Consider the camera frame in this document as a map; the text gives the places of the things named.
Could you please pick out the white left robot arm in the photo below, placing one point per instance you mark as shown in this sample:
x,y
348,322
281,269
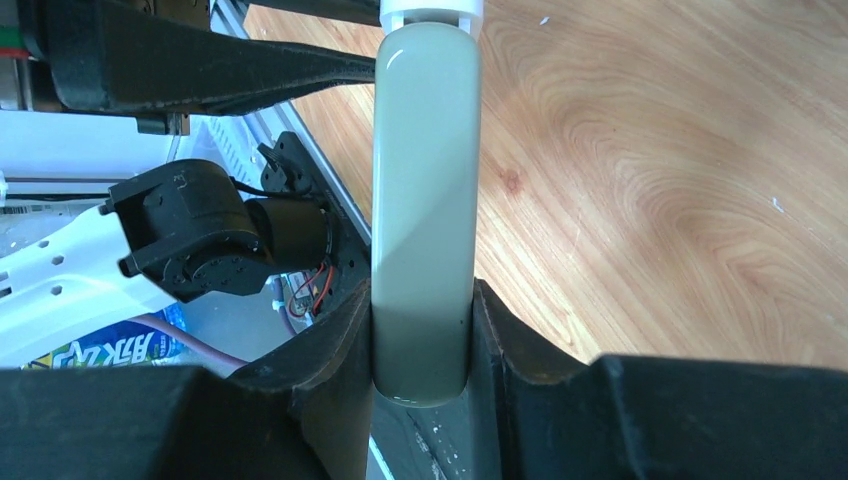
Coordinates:
x,y
182,229

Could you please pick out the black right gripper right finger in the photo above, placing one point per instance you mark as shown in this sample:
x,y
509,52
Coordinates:
x,y
538,413

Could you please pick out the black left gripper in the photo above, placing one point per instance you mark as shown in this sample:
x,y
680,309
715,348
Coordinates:
x,y
153,56

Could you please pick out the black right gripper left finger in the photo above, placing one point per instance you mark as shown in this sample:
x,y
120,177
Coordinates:
x,y
302,411

